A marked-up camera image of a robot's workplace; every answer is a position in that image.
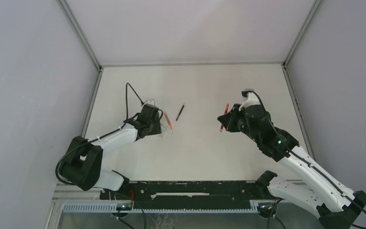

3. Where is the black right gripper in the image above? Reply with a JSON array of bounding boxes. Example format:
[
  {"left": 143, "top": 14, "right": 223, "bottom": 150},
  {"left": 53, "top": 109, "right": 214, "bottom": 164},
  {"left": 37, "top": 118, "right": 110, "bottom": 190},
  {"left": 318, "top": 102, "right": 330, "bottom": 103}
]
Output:
[{"left": 220, "top": 103, "right": 261, "bottom": 143}]

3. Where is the red pen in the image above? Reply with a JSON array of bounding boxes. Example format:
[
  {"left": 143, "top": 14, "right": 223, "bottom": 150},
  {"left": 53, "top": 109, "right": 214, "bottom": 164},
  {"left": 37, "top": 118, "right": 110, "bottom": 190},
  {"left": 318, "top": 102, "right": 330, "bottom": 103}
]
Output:
[{"left": 219, "top": 103, "right": 230, "bottom": 133}]

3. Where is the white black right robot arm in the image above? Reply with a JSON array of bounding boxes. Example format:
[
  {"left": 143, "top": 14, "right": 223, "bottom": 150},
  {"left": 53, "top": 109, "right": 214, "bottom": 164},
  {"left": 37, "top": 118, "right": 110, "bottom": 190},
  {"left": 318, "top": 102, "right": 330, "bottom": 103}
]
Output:
[{"left": 217, "top": 104, "right": 366, "bottom": 229}]

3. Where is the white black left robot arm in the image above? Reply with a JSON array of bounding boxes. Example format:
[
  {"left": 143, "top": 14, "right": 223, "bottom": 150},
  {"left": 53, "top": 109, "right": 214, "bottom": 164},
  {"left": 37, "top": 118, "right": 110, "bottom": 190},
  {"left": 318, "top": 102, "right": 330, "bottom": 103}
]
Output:
[{"left": 54, "top": 104, "right": 163, "bottom": 199}]

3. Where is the orange pen with cap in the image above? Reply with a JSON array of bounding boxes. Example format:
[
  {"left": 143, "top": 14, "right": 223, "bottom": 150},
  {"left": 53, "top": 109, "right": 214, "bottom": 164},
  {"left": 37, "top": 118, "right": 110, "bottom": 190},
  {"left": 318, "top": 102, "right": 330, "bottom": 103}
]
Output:
[{"left": 163, "top": 112, "right": 173, "bottom": 130}]

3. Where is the black pen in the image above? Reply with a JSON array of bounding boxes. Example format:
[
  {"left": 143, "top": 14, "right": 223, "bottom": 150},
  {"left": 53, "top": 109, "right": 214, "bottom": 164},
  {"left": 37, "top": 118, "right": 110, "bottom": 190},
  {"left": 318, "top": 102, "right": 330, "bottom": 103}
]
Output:
[{"left": 175, "top": 103, "right": 185, "bottom": 122}]

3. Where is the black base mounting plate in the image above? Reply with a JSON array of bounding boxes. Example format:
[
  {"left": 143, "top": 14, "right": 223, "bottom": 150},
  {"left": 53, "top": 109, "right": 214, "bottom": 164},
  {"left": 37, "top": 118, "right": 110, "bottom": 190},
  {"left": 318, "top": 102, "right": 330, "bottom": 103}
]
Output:
[{"left": 100, "top": 180, "right": 275, "bottom": 209}]

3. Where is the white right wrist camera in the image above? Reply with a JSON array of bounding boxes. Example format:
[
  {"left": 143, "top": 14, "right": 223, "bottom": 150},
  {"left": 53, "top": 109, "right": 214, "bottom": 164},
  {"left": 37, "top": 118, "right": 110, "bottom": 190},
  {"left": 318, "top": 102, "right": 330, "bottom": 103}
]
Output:
[{"left": 239, "top": 88, "right": 261, "bottom": 110}]

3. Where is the aluminium frame rail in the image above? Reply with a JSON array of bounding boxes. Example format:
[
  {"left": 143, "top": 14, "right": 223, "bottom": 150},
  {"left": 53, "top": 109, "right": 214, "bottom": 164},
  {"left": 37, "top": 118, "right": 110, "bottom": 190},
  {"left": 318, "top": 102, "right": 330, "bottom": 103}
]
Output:
[{"left": 281, "top": 62, "right": 316, "bottom": 159}]

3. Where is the white slotted cable duct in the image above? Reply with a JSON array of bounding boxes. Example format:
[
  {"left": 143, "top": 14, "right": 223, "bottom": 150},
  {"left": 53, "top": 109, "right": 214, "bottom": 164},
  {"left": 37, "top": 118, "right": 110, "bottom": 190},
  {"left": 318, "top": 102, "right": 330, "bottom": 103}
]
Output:
[{"left": 62, "top": 202, "right": 259, "bottom": 213}]

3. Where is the black right camera cable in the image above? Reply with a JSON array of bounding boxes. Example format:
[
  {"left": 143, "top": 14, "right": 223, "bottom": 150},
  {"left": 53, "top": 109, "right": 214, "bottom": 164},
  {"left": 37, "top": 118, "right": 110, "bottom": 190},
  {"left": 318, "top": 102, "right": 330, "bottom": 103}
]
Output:
[{"left": 242, "top": 90, "right": 366, "bottom": 229}]

